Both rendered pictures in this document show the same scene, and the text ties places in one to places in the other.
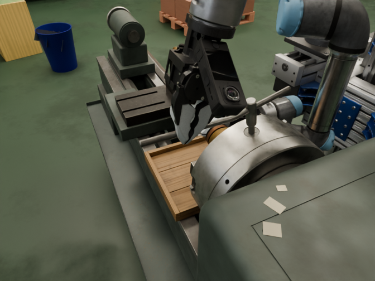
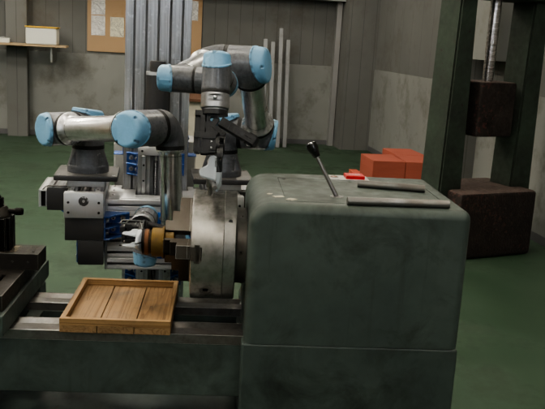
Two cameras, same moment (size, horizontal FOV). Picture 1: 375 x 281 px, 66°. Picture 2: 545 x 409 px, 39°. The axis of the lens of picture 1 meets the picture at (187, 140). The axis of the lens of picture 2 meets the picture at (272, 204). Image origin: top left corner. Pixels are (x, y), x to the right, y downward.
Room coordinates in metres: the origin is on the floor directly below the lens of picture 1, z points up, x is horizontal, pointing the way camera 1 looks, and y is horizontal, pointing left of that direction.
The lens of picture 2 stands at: (-0.43, 1.78, 1.67)
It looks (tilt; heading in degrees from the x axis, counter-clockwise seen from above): 12 degrees down; 291
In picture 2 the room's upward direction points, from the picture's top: 3 degrees clockwise
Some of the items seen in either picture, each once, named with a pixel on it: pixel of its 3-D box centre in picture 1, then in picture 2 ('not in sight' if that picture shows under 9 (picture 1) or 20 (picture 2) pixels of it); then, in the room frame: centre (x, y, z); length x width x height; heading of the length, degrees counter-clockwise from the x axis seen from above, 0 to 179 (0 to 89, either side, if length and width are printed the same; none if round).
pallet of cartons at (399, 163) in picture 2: not in sight; (392, 172); (1.42, -7.08, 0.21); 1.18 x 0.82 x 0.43; 120
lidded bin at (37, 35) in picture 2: not in sight; (42, 35); (6.98, -7.77, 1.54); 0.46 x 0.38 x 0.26; 30
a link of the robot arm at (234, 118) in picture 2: not in sight; (225, 131); (0.76, -0.82, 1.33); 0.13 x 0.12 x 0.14; 14
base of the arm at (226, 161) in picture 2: not in sight; (221, 161); (0.77, -0.82, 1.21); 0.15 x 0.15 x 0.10
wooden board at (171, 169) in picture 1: (205, 167); (123, 304); (0.72, -0.07, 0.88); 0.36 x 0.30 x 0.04; 115
